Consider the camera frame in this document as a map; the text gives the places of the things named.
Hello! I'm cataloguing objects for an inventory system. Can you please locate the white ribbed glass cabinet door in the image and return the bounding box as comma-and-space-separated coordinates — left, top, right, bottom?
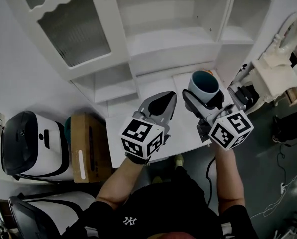
0, 0, 132, 82

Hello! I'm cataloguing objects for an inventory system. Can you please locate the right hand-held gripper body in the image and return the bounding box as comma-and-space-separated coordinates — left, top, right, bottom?
196, 103, 254, 151

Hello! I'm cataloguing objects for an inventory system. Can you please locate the black bag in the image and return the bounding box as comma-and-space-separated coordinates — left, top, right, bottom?
272, 113, 297, 144

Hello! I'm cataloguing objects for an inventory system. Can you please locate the white black rounded appliance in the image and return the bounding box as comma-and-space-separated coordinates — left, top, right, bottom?
0, 110, 73, 183
8, 192, 98, 239

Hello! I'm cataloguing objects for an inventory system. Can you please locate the dark teal container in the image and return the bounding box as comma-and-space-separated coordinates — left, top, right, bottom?
64, 116, 73, 144

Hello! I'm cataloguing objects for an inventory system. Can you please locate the person's left forearm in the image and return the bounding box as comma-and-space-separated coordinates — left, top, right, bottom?
96, 155, 149, 211

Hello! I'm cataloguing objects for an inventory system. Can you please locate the person's right shoe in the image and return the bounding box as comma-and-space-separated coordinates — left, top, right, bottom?
174, 154, 185, 170

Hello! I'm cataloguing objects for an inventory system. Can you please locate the cream vanity table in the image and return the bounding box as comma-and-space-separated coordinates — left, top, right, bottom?
236, 57, 297, 107

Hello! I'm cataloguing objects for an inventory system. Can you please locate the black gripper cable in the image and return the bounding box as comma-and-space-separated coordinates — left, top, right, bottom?
206, 155, 217, 208

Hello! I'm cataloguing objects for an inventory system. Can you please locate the silver suitcase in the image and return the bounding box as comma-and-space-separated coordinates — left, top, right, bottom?
227, 83, 260, 114

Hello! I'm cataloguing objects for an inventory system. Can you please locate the black wristband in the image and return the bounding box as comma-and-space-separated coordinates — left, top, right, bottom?
124, 152, 152, 166

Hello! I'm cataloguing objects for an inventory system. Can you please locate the person's right forearm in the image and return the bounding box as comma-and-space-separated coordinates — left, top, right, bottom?
213, 143, 246, 217

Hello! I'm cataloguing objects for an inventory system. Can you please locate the brown cardboard box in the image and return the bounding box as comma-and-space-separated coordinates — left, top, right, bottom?
70, 112, 114, 184

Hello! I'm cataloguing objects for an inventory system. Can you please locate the oval mirror cream frame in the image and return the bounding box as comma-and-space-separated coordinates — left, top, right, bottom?
271, 12, 297, 59

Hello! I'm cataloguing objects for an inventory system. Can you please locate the white wall shelf unit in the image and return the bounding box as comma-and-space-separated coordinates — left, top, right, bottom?
0, 0, 278, 119

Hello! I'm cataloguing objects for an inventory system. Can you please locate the blue-grey ceramic mug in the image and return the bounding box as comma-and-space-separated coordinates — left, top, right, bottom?
187, 70, 220, 105

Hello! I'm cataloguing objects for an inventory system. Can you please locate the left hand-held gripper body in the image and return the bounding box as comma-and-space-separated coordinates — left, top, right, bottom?
118, 110, 173, 160

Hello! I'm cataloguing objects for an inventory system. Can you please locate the small wooden stool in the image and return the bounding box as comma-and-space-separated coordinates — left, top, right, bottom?
285, 87, 297, 107

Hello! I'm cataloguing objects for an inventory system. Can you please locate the black floor cable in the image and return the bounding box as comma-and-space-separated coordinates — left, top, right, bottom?
276, 135, 297, 181

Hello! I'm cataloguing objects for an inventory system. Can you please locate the white floor cable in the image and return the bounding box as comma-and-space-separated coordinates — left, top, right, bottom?
249, 164, 297, 220

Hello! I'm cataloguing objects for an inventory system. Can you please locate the person's black t-shirt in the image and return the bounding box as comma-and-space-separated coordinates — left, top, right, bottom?
80, 167, 260, 239

